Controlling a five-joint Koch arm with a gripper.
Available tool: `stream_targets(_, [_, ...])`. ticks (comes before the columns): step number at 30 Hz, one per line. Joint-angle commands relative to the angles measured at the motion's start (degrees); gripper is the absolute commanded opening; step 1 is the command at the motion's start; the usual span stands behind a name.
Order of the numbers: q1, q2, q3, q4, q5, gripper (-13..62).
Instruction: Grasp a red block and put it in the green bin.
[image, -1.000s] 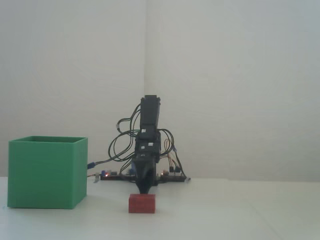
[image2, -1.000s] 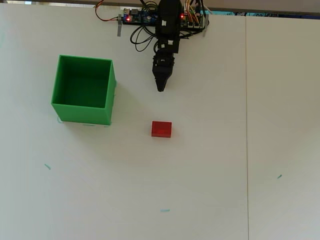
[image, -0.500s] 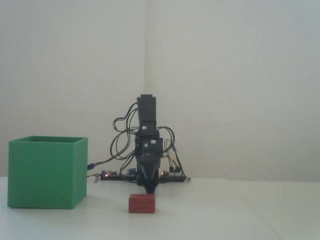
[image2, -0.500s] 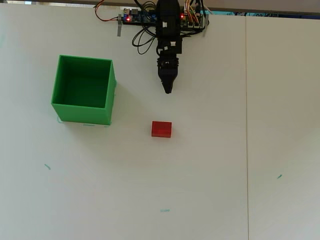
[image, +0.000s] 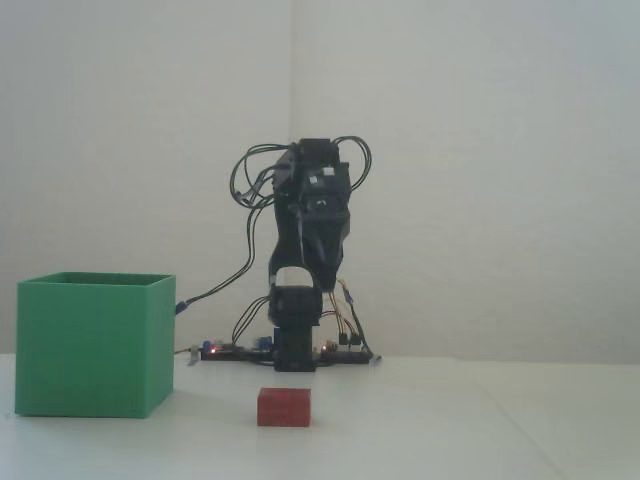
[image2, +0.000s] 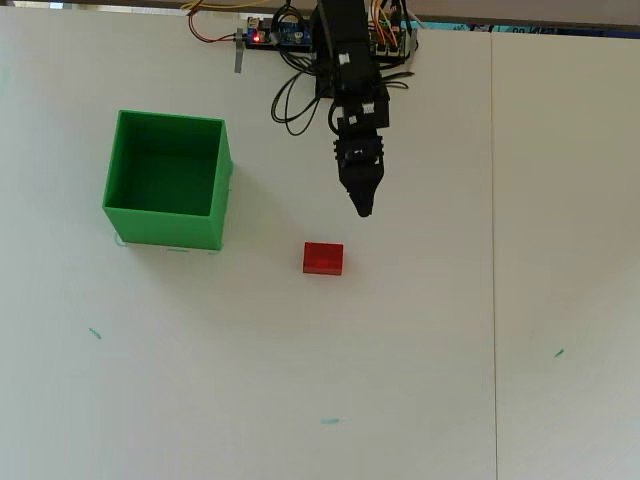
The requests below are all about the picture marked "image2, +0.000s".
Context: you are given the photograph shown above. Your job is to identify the black looped cable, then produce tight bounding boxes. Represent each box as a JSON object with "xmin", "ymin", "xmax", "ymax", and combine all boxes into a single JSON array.
[{"xmin": 270, "ymin": 68, "xmax": 416, "ymax": 138}]

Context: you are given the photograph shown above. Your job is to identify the blue circuit board red LED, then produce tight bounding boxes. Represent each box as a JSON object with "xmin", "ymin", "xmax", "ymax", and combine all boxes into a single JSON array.
[{"xmin": 244, "ymin": 15, "xmax": 315, "ymax": 47}]

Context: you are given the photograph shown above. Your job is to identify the green open plastic bin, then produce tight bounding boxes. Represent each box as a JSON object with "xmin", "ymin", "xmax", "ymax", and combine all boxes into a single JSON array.
[{"xmin": 101, "ymin": 109, "xmax": 236, "ymax": 251}]

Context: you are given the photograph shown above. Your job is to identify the circuit board with white connectors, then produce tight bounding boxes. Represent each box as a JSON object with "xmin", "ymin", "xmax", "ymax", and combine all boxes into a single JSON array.
[{"xmin": 368, "ymin": 20, "xmax": 408, "ymax": 58}]

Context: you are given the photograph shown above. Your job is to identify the white cable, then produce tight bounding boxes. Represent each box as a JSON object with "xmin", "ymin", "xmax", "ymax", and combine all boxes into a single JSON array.
[{"xmin": 402, "ymin": 0, "xmax": 427, "ymax": 30}]

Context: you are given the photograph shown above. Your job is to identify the thin red wire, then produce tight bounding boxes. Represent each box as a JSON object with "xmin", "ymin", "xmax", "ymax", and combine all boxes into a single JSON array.
[{"xmin": 186, "ymin": 7, "xmax": 239, "ymax": 44}]

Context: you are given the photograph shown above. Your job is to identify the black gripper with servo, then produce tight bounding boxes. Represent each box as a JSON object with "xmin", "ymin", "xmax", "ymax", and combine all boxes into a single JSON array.
[{"xmin": 331, "ymin": 118, "xmax": 387, "ymax": 218}]

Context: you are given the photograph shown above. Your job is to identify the teal printed strip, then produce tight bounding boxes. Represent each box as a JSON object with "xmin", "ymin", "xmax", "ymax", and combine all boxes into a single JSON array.
[{"xmin": 418, "ymin": 21, "xmax": 640, "ymax": 37}]

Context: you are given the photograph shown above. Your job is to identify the red block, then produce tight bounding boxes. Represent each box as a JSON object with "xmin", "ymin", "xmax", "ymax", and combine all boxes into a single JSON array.
[{"xmin": 301, "ymin": 241, "xmax": 346, "ymax": 276}]

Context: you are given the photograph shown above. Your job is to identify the yellow orange jumper wires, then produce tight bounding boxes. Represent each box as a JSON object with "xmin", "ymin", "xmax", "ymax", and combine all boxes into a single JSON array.
[{"xmin": 367, "ymin": 0, "xmax": 407, "ymax": 47}]

